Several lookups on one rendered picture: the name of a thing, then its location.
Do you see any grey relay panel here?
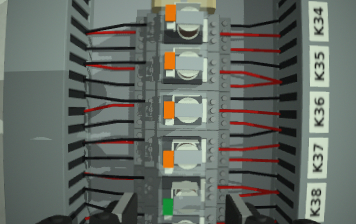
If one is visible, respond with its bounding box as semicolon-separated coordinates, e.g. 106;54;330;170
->
3;0;356;224

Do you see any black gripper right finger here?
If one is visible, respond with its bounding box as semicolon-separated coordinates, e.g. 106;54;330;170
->
225;194;320;224

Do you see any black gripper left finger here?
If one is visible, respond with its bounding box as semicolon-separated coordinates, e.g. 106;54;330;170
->
36;193;138;224

